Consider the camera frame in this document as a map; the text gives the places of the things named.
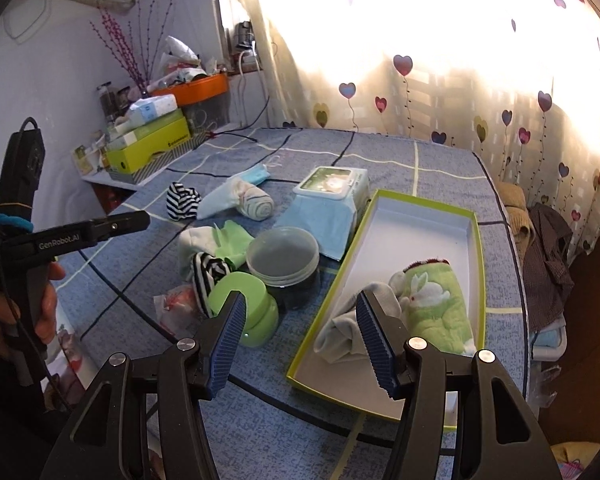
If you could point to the green-edged white cardboard box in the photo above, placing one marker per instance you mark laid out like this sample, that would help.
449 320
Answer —
420 240

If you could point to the clear plastic jar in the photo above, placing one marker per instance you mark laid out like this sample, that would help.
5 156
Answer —
282 260

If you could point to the dark glass jar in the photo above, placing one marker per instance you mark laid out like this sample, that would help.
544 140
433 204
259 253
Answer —
107 102

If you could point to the brown cloth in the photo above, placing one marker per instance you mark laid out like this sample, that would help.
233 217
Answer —
512 210

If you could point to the small yellow-green box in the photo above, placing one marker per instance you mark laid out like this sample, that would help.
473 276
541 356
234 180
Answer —
87 160

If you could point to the dark green long box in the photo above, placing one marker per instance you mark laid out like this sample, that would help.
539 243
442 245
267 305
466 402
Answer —
160 127

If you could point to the striped pattern flat box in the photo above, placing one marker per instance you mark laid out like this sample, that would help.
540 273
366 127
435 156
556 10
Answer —
180 152

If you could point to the person's left hand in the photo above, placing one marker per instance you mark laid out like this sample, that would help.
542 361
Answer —
50 305

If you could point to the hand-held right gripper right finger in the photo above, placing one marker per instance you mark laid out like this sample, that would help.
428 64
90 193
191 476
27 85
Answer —
375 340

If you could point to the light green cloth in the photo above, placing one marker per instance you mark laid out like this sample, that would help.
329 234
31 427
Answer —
232 240

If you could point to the yellow-green cardboard box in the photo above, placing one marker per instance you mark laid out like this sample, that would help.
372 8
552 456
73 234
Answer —
140 155

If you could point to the blue white tissue pack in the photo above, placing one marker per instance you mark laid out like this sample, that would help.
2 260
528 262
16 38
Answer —
152 109

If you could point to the white shelf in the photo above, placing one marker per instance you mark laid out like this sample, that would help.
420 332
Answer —
110 180

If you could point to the orange plastic basket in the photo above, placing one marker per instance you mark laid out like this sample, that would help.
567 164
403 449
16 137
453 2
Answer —
200 89

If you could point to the black white striped sock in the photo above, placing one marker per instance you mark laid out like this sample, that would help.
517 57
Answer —
205 275
180 200

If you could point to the red item under shelf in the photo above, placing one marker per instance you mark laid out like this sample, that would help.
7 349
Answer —
110 200

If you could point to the power strip on windowsill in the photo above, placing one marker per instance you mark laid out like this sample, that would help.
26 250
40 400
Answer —
244 35

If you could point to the clear plastic packet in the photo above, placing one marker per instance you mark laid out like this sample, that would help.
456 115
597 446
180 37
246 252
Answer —
177 305

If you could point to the heart print curtain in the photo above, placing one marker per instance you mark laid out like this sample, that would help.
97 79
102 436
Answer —
430 35

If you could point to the blue face mask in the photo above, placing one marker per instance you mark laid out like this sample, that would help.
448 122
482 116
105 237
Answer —
257 174

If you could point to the green plastic container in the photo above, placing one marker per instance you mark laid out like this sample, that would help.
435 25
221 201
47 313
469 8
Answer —
252 310

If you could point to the grey sock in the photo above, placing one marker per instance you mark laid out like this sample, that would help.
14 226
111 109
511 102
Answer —
340 330

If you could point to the blue checked bedsheet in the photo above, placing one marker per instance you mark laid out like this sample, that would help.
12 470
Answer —
405 170

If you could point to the rolled beige striped sock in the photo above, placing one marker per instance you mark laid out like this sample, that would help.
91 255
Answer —
260 206

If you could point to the light blue wet wipes pack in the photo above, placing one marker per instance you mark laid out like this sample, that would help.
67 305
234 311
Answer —
320 215

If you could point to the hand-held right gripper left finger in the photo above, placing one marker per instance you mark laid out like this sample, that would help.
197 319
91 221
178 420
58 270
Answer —
227 345

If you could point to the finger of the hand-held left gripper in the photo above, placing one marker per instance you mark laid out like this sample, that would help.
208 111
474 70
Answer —
125 225

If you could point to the dark checked shirt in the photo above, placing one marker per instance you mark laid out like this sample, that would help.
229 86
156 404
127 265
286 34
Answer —
547 270

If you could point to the person's left forearm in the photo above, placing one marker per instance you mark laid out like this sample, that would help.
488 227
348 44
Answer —
5 400

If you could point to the purple flower branches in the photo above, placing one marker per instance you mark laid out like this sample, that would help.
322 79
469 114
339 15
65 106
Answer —
125 55

